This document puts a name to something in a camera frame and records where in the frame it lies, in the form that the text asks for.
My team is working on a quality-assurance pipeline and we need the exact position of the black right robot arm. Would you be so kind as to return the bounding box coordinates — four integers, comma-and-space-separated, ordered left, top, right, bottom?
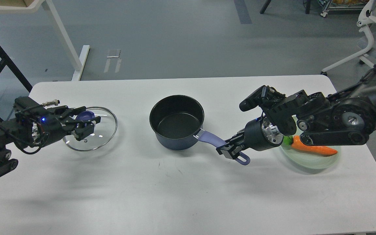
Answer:
216, 67, 376, 159

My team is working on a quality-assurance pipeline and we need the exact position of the pale green plate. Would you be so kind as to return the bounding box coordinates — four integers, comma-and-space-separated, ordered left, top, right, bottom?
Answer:
281, 128, 341, 170

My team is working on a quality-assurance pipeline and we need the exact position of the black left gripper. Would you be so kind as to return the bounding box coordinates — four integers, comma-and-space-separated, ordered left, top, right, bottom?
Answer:
13, 97, 101, 151

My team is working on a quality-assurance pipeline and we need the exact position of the white desk frame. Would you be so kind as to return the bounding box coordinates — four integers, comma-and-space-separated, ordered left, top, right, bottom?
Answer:
0, 0, 90, 81

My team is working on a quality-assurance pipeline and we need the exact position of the blue saucepan with handle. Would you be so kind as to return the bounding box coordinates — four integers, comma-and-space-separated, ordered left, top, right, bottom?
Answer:
149, 95, 251, 166

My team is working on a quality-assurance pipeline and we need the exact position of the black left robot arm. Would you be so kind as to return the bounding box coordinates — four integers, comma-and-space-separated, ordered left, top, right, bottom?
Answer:
0, 97, 101, 177

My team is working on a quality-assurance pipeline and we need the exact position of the glass lid with blue knob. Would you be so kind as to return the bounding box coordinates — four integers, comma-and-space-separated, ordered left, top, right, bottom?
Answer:
62, 106, 118, 151

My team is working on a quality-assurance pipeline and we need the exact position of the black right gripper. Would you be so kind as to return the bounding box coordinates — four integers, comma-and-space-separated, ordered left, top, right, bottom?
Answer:
216, 116, 284, 160

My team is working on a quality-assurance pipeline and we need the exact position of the white office chair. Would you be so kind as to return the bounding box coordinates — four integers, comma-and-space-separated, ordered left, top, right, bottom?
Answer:
321, 0, 376, 76

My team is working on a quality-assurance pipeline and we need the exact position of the orange toy carrot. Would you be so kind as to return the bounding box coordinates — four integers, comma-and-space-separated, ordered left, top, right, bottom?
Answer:
283, 135, 338, 157

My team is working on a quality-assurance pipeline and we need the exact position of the wheeled cart base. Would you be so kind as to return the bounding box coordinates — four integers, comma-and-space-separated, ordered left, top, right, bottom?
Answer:
317, 0, 369, 18

